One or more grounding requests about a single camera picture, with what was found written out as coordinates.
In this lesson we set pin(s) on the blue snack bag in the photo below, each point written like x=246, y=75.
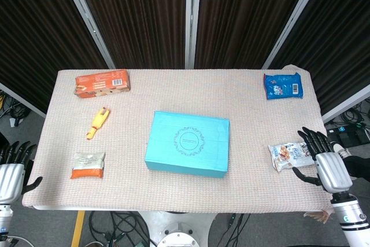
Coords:
x=283, y=86

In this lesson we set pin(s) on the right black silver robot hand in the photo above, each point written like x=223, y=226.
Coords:
x=332, y=171

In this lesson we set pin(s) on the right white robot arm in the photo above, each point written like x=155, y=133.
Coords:
x=351, y=221

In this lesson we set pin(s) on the yellow floor tape strip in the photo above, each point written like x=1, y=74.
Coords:
x=78, y=229

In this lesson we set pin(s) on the teal cardboard shoe box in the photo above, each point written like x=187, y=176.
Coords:
x=188, y=143

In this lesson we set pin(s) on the white and orange snack bag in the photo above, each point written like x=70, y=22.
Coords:
x=87, y=166

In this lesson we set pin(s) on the white printed snack bag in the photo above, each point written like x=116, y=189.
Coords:
x=286, y=156

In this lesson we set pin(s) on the orange biscuit box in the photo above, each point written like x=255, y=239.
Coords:
x=101, y=83

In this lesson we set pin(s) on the yellow rubber chicken toy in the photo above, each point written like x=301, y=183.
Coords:
x=96, y=122

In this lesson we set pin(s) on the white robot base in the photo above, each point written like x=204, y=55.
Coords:
x=176, y=229

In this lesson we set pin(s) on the dark ribbed partition panel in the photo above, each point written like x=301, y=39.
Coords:
x=341, y=36
x=245, y=18
x=138, y=18
x=34, y=33

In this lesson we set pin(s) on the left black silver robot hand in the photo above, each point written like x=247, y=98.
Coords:
x=11, y=177

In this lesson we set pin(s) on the beige waffle-weave tablecloth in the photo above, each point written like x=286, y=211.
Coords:
x=185, y=93

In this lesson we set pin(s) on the grey partition post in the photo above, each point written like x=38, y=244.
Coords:
x=86, y=15
x=193, y=18
x=295, y=18

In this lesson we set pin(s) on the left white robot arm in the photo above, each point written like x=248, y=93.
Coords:
x=4, y=221

